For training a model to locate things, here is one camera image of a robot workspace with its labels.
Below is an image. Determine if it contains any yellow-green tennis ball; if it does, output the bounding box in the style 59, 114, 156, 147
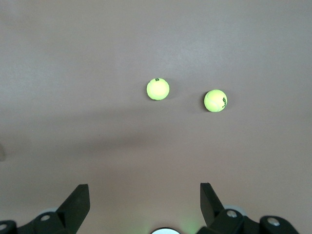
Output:
204, 89, 228, 113
146, 78, 170, 101

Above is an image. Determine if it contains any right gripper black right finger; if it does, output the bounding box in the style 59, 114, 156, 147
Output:
198, 182, 299, 234

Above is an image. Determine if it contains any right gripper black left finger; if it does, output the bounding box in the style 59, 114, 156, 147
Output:
0, 184, 91, 234

